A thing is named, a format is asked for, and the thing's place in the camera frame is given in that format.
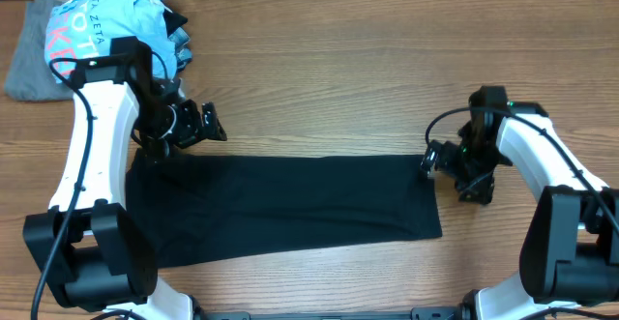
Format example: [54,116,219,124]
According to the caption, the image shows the black t-shirt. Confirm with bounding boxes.
[126,151,442,268]

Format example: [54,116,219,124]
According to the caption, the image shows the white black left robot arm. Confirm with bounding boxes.
[23,52,227,319]

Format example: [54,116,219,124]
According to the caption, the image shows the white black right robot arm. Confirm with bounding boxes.
[420,102,618,319]

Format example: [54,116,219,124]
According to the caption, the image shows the folded blue denim jeans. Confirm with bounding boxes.
[168,27,192,73]

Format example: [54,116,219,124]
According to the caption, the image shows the black garment in pile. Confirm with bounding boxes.
[162,10,189,36]

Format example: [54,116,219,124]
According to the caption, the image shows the light blue printed t-shirt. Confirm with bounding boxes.
[44,0,177,78]

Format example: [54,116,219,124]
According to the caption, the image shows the folded grey garment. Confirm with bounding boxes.
[4,0,73,102]

